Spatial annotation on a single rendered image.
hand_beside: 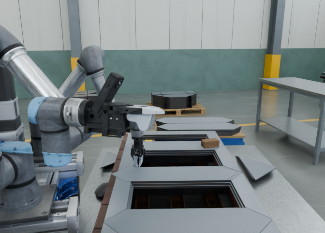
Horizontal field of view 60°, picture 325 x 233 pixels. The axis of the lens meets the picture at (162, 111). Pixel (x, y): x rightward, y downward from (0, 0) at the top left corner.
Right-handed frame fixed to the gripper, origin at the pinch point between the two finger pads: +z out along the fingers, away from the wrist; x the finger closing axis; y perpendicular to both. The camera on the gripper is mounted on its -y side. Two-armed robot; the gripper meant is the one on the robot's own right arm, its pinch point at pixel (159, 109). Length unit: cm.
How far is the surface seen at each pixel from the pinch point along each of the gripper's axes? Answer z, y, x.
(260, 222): 34, 53, -54
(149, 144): -38, 43, -133
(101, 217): -37, 57, -47
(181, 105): -76, 52, -533
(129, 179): -34, 50, -78
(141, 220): -17, 55, -44
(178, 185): -7, 52, -82
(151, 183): -22, 51, -79
